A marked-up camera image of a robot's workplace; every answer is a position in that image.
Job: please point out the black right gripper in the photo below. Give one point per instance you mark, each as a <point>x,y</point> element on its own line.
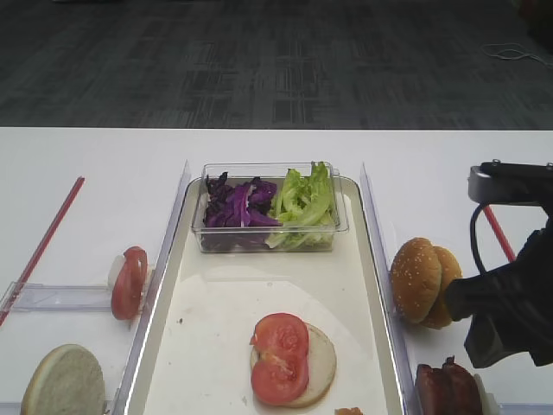
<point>523,322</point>

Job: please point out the meat patty slice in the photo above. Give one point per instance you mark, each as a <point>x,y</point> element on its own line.
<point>434,390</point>
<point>463,393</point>

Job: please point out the green lettuce leaves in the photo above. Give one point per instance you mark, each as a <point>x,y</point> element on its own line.
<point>304,201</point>

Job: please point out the tomato slice on bun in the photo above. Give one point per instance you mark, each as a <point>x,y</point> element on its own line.
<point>281,373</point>

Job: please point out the rear bun top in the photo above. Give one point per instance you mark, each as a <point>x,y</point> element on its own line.
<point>438,316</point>

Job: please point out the white pusher block right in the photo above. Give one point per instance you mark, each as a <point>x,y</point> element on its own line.
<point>487,400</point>

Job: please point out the white pusher block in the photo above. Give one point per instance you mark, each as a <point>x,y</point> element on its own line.
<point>116,267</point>
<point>487,400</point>

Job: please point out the right red rod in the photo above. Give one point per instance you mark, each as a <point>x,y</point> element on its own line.
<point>499,234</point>

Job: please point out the red rod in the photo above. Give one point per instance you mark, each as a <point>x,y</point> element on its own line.
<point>43,246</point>
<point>499,234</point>

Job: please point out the bottom bun on tray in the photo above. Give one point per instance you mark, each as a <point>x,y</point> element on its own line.
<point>321,367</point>

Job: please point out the clear plastic salad box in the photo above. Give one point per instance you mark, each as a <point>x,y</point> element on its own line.
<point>270,172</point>

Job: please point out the purple cabbage shreds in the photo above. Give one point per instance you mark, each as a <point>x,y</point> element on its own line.
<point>241,205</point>

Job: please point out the white rectangular metal tray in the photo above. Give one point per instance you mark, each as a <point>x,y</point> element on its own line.
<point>196,357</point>

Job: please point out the white pusher block left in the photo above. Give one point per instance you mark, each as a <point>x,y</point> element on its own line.
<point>116,267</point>

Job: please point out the upright pale bun half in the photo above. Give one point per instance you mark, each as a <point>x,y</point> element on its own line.
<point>68,380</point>

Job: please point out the left red rod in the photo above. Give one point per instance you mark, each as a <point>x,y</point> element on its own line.
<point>43,246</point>

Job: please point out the right long clear rail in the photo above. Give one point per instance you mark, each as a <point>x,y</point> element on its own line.
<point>405,384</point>

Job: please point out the long clear rail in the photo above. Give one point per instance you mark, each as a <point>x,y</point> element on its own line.
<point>122,400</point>
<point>405,384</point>

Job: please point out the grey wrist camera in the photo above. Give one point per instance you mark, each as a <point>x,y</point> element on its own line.
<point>497,183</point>

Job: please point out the left long clear rail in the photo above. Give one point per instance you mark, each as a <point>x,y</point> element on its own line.
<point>122,400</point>

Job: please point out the clear tomato holder rail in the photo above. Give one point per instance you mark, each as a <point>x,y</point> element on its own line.
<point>42,297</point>

